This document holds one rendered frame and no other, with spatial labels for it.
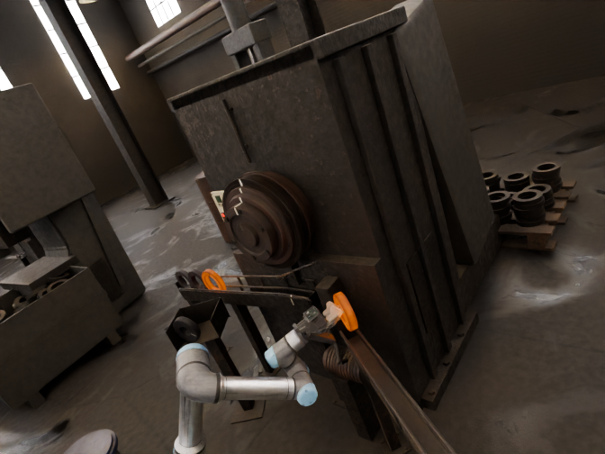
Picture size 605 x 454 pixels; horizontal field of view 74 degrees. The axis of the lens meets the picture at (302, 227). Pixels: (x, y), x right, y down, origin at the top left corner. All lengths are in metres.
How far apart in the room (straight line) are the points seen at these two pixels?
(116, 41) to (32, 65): 2.32
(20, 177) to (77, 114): 8.29
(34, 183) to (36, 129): 0.47
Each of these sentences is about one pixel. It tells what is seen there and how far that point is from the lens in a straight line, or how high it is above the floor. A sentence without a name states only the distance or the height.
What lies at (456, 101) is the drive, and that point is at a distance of 2.45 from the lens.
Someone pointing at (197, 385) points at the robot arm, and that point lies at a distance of 1.44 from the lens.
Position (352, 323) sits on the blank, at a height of 0.79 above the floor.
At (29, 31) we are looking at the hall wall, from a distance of 12.53.
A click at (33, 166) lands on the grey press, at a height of 1.67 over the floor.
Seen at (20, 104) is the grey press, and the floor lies 2.15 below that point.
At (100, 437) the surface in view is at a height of 0.43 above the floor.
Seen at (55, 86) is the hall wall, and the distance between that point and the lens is 12.28.
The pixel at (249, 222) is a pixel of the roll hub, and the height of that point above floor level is 1.17.
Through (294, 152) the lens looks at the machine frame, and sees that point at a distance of 1.70.
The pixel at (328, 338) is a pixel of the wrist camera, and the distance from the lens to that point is 1.61.
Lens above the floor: 1.73
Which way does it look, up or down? 22 degrees down
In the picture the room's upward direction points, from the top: 22 degrees counter-clockwise
